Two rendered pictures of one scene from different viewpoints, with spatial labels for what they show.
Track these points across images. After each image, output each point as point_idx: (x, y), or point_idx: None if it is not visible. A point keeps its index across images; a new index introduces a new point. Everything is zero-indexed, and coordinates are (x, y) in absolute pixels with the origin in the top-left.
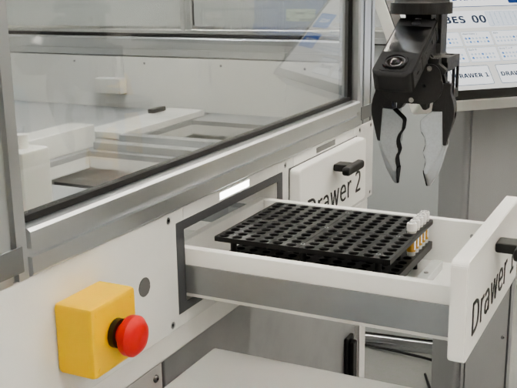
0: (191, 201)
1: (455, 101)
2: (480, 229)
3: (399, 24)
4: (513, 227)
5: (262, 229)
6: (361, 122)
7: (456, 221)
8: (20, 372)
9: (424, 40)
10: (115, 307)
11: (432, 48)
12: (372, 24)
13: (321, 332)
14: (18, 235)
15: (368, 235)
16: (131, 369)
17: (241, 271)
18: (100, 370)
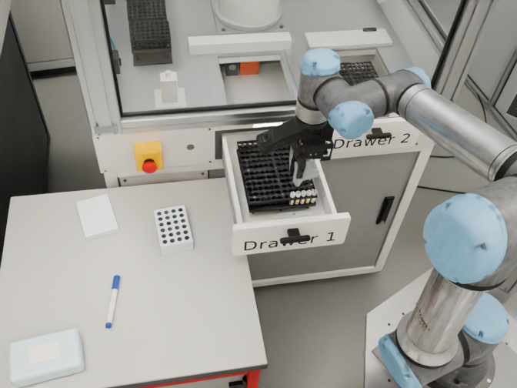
0: (226, 125)
1: (303, 165)
2: (281, 219)
3: (294, 118)
4: (332, 226)
5: (258, 150)
6: None
7: (329, 204)
8: (117, 156)
9: (285, 136)
10: (148, 155)
11: (295, 140)
12: (470, 58)
13: (357, 188)
14: (115, 122)
15: (275, 185)
16: (183, 168)
17: (225, 163)
18: (139, 170)
